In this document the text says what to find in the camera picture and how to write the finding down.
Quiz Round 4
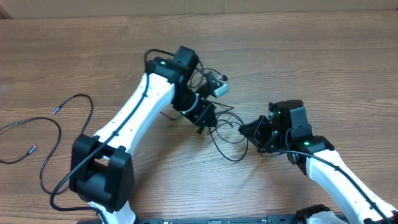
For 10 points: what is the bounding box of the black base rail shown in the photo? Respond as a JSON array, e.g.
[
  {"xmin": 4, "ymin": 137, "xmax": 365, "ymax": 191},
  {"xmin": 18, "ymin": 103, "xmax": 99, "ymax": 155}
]
[{"xmin": 77, "ymin": 213, "xmax": 312, "ymax": 224}]

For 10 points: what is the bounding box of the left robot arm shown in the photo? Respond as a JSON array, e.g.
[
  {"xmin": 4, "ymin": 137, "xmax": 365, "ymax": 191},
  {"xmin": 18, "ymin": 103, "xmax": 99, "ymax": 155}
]
[{"xmin": 69, "ymin": 46, "xmax": 229, "ymax": 223}]

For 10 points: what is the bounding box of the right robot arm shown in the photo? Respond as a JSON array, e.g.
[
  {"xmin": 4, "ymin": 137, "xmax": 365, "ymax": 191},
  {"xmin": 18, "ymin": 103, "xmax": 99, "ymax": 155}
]
[{"xmin": 239, "ymin": 100, "xmax": 397, "ymax": 223}]

